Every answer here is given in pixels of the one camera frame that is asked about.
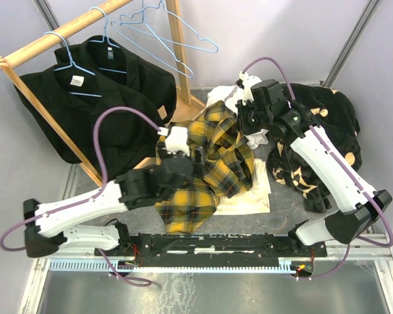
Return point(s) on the black floral blanket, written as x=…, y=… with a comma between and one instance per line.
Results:
x=338, y=117

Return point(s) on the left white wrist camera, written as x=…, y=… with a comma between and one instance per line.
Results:
x=176, y=139

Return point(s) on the blue hanger front shirt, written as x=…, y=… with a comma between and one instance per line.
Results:
x=72, y=63

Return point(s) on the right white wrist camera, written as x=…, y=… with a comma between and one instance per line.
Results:
x=245, y=82

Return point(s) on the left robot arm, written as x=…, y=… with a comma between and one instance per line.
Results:
x=51, y=227

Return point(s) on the blue hanger shirt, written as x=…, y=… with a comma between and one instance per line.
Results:
x=111, y=47
x=72, y=63

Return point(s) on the white cable duct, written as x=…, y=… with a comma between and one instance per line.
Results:
x=100, y=265

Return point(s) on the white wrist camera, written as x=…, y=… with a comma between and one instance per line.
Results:
x=245, y=82
x=176, y=139

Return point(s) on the blue hanger rear shirt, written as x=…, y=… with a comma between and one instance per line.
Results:
x=111, y=47

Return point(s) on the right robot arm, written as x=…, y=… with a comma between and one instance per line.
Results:
x=359, y=204

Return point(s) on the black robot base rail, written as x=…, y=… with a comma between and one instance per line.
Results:
x=214, y=250

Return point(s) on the white shirt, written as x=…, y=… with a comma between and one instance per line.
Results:
x=230, y=95

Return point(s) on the black shirt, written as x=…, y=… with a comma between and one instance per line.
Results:
x=146, y=87
x=125, y=138

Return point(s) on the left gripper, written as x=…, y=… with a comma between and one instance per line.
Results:
x=199, y=167

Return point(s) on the front black shirt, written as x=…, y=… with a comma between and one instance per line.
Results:
x=125, y=138

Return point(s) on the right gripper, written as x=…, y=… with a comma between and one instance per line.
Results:
x=242, y=110

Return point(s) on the yellow plaid shirt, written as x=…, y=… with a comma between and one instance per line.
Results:
x=228, y=170

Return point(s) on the rear black shirt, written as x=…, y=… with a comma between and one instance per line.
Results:
x=146, y=87

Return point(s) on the cream folded cloth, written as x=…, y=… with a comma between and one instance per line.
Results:
x=254, y=201

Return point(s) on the wooden clothes rack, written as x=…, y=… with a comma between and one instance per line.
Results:
x=188, y=106

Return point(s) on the empty blue wire hanger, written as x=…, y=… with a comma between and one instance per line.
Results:
x=204, y=44

